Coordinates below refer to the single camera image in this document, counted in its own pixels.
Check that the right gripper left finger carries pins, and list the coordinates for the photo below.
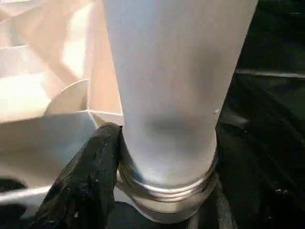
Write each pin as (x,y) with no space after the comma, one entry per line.
(81,186)

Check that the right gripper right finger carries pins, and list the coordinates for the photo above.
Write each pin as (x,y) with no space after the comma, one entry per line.
(267,200)

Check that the white plastic table top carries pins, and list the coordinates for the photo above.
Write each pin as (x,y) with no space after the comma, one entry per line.
(47,95)

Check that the white plastic table leg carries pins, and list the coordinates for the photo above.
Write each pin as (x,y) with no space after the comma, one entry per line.
(176,86)

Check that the black plastic mat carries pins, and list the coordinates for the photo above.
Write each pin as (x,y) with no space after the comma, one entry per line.
(271,71)

